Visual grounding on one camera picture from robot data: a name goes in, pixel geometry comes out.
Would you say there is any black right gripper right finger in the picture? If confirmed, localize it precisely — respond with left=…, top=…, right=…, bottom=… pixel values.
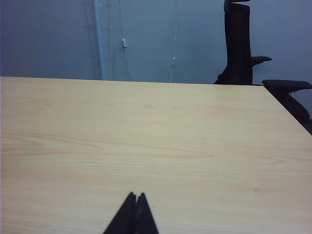
left=133, top=192, right=160, bottom=234

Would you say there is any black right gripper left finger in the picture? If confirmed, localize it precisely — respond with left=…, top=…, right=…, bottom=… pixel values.
left=102, top=192, right=137, bottom=234

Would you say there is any black office chair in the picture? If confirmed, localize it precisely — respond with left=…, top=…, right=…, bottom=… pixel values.
left=213, top=0, right=312, bottom=136

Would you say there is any thin hanging wire with connector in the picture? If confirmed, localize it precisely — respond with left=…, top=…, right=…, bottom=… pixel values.
left=170, top=0, right=180, bottom=83
left=117, top=0, right=134, bottom=81

